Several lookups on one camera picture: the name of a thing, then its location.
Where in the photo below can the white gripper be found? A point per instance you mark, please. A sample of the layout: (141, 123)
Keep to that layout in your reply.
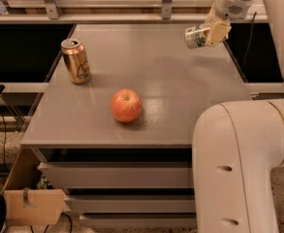
(231, 4)

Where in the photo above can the white green 7up can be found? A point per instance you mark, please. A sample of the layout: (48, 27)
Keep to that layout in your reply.
(195, 36)

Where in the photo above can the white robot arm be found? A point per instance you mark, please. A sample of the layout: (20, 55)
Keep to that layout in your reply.
(237, 144)

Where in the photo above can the red apple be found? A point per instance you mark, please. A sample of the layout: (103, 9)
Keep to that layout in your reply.
(126, 105)

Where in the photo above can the gold soda can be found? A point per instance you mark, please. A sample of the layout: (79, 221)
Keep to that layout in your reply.
(76, 61)

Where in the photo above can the cardboard box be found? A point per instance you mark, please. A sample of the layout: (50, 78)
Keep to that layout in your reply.
(26, 204)

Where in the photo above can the metal shelf frame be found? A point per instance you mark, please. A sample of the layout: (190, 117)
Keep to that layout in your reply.
(103, 11)

